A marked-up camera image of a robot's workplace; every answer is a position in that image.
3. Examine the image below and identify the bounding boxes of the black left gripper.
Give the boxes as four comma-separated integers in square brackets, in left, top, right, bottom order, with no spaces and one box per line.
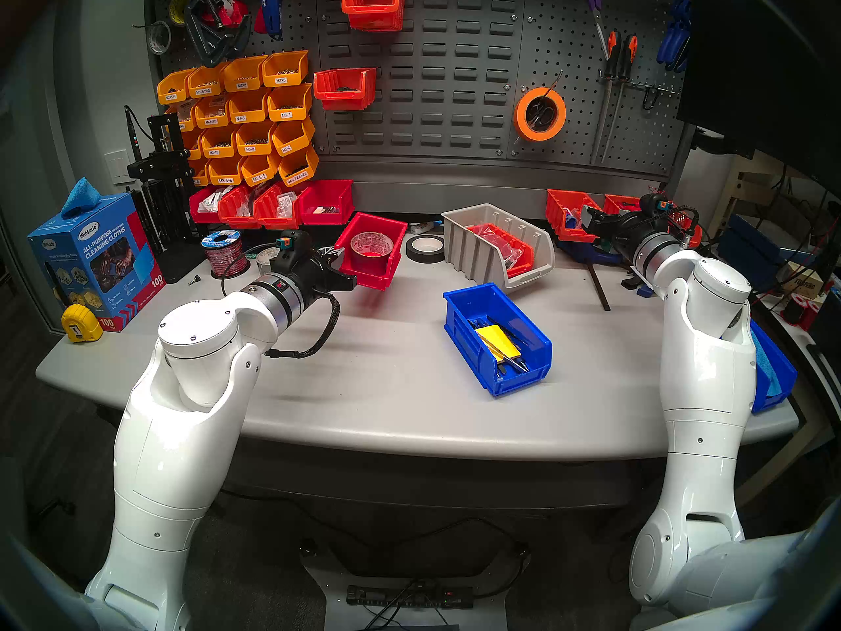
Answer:
[298,245,359,296]

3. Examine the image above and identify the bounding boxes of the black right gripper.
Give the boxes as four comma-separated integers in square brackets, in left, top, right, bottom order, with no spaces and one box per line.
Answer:
[581,204,661,259]

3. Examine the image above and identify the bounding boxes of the red bin holding tape roll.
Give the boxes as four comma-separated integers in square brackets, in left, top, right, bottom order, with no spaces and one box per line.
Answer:
[333,212,409,291]

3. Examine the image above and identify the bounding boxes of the red and white tool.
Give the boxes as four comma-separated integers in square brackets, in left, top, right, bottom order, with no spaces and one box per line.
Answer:
[197,0,250,29]

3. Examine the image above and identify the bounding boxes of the blue bar clamp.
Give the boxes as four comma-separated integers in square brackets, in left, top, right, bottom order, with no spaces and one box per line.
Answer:
[557,241,623,312]

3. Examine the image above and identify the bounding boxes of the red bin with card pack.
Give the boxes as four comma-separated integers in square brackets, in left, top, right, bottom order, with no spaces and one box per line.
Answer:
[294,179,356,227]

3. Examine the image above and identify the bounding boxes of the orange bin with glue bottles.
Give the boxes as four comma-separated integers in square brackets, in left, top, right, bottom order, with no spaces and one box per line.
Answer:
[545,189,602,244]

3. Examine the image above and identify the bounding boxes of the red bin with screw bag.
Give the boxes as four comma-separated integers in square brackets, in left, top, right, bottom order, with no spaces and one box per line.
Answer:
[253,182,301,231]

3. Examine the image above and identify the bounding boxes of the orange bin holding plastic bag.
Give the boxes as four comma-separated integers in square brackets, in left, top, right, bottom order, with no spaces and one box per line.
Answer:
[468,223,535,279]

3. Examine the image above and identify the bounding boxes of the grey pegboard with hand tools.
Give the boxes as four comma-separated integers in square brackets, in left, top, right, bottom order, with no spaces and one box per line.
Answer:
[509,0,691,177]

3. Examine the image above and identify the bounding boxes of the black tape roll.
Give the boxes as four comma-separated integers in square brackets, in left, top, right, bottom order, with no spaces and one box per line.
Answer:
[405,234,446,264]

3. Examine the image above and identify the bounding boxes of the yellow bin labelled M4-0.7 HEX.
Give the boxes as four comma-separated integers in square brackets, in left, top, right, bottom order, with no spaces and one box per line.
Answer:
[277,146,321,189]

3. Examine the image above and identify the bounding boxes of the clear bag of red parts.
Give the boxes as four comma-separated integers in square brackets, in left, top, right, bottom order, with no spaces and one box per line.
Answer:
[474,224,526,269]

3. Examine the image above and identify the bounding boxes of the red bin with clear bag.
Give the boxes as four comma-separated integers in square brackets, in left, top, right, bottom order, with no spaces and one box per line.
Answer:
[217,185,258,229]

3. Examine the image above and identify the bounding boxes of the yellow bin labelled M2.5-5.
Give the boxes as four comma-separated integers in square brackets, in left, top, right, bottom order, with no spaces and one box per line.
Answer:
[240,152,281,187]

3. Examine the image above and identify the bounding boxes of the yellow bin labelled M3-6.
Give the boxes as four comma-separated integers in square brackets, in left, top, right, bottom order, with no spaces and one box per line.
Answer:
[271,116,317,157]

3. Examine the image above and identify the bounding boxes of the large grey storage bin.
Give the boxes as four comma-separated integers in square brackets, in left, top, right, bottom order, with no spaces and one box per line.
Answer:
[442,203,556,291]

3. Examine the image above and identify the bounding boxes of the red bin with white bag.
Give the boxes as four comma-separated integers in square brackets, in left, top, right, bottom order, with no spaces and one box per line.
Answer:
[189,187,222,225]

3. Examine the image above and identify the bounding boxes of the yellow bin labelled M2.5-6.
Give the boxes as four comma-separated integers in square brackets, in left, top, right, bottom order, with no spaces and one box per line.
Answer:
[206,156,245,187]

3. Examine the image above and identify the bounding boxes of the orange masking tape roll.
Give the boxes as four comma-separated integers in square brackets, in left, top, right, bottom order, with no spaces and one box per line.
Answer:
[514,87,568,142]

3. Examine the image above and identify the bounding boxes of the yellow bin labelled M3-8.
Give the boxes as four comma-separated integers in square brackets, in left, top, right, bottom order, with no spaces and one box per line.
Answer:
[235,120,277,157]

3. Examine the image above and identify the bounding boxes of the large blue storage bin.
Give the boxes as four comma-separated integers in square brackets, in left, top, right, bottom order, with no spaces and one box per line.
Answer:
[443,282,553,398]

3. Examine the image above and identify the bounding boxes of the dark blue storage crate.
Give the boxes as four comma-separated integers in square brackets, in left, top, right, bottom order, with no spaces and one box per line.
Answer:
[718,214,786,283]

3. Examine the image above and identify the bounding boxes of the yellow sticky note pad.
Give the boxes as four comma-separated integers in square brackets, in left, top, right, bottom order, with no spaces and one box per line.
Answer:
[474,324,522,361]

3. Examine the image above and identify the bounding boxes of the metal hook rack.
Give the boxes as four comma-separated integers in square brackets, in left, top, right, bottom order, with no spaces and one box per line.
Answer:
[599,71,683,99]

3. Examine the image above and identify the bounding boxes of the yellow bin labelled M3-4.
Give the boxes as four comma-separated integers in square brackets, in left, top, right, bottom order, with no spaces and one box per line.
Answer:
[266,83,314,123]

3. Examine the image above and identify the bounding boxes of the yellow bin labelled M3-12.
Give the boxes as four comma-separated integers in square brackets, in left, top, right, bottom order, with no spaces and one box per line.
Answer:
[200,126,239,159]

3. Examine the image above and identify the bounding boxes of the metal tweezers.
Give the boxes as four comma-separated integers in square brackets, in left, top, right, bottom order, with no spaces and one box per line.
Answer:
[491,344,530,374]

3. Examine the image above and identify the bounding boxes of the black metal stand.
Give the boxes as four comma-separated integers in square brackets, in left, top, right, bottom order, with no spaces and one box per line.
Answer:
[127,114,208,284]

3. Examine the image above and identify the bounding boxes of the yellow bin labelled M4-6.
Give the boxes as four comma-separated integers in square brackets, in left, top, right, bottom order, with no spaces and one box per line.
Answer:
[227,88,271,126]

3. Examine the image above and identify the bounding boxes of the yellow bin labelled M4X4X6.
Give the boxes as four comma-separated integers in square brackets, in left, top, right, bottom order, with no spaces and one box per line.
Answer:
[194,95,232,129]

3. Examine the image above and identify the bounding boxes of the yellow bin labelled M3X6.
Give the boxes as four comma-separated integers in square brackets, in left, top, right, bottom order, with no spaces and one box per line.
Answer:
[261,49,310,89]

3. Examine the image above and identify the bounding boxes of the blue spring clamps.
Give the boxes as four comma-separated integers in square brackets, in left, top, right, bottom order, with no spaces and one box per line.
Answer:
[656,0,694,73]

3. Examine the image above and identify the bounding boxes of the small cardboard box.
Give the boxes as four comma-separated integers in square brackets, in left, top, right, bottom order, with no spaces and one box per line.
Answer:
[779,262,826,300]

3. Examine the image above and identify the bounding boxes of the yellow bin labelled M3X8 BAD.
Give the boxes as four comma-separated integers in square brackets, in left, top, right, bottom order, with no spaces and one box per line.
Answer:
[186,63,229,99]

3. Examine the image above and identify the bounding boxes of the red thread spool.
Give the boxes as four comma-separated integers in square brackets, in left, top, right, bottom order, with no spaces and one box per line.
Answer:
[781,292,819,329]

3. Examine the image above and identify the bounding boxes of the blue microfibre cloth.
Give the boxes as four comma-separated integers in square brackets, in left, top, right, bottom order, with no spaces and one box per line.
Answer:
[754,337,784,400]

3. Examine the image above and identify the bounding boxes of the black monitor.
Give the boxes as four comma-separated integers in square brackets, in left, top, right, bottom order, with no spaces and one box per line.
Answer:
[677,0,841,200]

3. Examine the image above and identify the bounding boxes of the blue cleaning cloths box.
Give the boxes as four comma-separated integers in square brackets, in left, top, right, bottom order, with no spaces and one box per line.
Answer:
[28,193,165,333]

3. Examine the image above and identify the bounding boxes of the blue bin holding cloth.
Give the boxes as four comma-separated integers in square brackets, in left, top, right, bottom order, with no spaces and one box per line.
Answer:
[749,319,799,415]

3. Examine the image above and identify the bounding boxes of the grey pegboard with yellow bins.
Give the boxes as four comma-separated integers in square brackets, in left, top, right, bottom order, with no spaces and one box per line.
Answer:
[146,0,324,177]

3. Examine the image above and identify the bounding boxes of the blue cloth in box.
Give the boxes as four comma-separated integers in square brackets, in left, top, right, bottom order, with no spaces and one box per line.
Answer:
[61,177,102,220]

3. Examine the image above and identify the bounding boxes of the yellow tape measure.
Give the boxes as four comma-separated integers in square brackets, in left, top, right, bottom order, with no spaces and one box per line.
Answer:
[61,304,104,344]

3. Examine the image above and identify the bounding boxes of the black power strip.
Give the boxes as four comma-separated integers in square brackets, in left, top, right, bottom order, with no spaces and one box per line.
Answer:
[346,584,475,611]

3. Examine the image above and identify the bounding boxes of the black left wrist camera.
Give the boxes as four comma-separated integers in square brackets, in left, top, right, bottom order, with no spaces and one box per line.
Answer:
[269,229,313,275]

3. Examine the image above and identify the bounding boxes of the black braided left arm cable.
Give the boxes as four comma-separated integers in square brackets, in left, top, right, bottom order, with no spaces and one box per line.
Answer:
[266,293,341,360]

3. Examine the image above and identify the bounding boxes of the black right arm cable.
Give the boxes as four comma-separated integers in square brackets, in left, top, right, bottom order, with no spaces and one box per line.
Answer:
[664,204,702,249]

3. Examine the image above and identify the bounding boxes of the red wire spool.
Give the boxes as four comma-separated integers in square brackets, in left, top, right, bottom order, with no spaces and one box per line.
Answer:
[201,229,250,280]

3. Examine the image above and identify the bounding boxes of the metal wire peg hook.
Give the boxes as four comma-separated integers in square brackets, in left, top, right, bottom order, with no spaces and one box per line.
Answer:
[529,70,564,128]

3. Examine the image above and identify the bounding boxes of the orange wall bin with contents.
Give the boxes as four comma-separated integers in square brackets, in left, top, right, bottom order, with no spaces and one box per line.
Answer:
[313,68,378,112]

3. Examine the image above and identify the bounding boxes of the flat file orange handle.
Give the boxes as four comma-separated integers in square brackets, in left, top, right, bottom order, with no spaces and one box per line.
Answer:
[591,30,622,165]

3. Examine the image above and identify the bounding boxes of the round file orange handle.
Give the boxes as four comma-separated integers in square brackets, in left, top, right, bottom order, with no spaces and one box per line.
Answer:
[601,34,639,164]

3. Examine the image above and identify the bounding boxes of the grey louvered wall panel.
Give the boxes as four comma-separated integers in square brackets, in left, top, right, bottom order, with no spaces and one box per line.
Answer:
[315,0,526,165]

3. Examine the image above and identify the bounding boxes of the white wall switch plate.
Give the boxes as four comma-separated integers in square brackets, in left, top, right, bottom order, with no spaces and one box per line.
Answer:
[106,149,134,187]

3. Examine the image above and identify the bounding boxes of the black probe with cable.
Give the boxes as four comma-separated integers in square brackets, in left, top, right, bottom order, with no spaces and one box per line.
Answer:
[124,105,148,165]

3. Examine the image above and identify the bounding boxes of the empty orange wall bin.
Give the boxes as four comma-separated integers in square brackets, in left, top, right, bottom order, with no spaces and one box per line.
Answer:
[341,0,407,32]

